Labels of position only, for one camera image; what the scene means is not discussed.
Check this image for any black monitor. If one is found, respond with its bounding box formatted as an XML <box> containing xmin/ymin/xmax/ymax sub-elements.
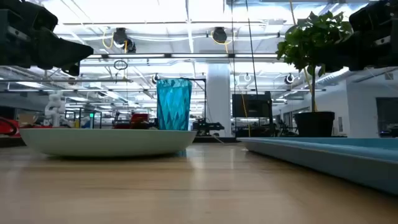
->
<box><xmin>231</xmin><ymin>91</ymin><xmax>274</xmax><ymax>138</ymax></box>

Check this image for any black plant pot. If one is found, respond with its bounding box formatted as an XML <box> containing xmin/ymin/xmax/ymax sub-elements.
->
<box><xmin>294</xmin><ymin>111</ymin><xmax>336</xmax><ymax>138</ymax></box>

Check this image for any green leafy plant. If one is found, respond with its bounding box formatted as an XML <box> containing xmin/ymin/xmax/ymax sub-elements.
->
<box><xmin>275</xmin><ymin>11</ymin><xmax>354</xmax><ymax>113</ymax></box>

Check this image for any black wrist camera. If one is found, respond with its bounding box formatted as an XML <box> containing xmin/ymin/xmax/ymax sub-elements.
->
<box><xmin>0</xmin><ymin>0</ymin><xmax>59</xmax><ymax>32</ymax></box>
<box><xmin>348</xmin><ymin>0</ymin><xmax>398</xmax><ymax>32</ymax></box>

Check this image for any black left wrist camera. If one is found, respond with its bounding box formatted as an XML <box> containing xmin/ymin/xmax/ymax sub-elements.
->
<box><xmin>0</xmin><ymin>0</ymin><xmax>59</xmax><ymax>32</ymax></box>

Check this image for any black robot equipment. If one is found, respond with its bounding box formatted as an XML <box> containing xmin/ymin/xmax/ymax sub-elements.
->
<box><xmin>192</xmin><ymin>119</ymin><xmax>225</xmax><ymax>137</ymax></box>

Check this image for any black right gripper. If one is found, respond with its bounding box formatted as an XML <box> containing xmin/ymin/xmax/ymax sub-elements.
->
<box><xmin>322</xmin><ymin>18</ymin><xmax>398</xmax><ymax>73</ymax></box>

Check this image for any pale green plate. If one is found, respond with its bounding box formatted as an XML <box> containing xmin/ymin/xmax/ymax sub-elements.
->
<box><xmin>19</xmin><ymin>128</ymin><xmax>198</xmax><ymax>157</ymax></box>

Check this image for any black ceiling cable reel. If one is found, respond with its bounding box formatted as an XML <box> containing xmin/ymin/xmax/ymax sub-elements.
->
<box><xmin>112</xmin><ymin>27</ymin><xmax>137</xmax><ymax>54</ymax></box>
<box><xmin>212</xmin><ymin>26</ymin><xmax>228</xmax><ymax>44</ymax></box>

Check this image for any blue plastic tray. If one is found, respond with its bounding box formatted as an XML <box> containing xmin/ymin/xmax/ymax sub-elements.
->
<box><xmin>238</xmin><ymin>137</ymin><xmax>398</xmax><ymax>196</ymax></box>

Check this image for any cardboard box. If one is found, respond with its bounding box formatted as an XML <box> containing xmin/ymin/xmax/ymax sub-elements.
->
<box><xmin>18</xmin><ymin>113</ymin><xmax>38</xmax><ymax>125</ymax></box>

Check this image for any black shelf frame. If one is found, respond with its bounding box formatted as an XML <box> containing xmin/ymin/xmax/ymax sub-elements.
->
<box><xmin>65</xmin><ymin>108</ymin><xmax>103</xmax><ymax>129</ymax></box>

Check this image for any black table edge rail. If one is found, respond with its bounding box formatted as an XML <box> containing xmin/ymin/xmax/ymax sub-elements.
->
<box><xmin>0</xmin><ymin>136</ymin><xmax>240</xmax><ymax>147</ymax></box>

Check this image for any red tool cart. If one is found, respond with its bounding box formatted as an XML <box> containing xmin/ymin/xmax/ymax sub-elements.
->
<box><xmin>113</xmin><ymin>113</ymin><xmax>150</xmax><ymax>130</ymax></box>

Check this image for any red curved object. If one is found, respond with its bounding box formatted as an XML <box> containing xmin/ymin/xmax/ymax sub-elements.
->
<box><xmin>0</xmin><ymin>116</ymin><xmax>21</xmax><ymax>138</ymax></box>

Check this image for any white building column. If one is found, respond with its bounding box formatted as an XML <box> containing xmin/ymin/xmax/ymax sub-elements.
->
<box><xmin>206</xmin><ymin>63</ymin><xmax>233</xmax><ymax>138</ymax></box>

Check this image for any black looped cable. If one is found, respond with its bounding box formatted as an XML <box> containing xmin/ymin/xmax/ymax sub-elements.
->
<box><xmin>113</xmin><ymin>59</ymin><xmax>129</xmax><ymax>71</ymax></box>

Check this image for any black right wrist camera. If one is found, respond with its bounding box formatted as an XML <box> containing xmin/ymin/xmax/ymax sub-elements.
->
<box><xmin>348</xmin><ymin>0</ymin><xmax>398</xmax><ymax>32</ymax></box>

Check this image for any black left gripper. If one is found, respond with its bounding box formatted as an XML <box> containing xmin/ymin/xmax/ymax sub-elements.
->
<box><xmin>0</xmin><ymin>9</ymin><xmax>94</xmax><ymax>77</ymax></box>

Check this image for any teal faceted cup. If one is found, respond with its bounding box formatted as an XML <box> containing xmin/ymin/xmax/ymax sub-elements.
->
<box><xmin>156</xmin><ymin>78</ymin><xmax>193</xmax><ymax>131</ymax></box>

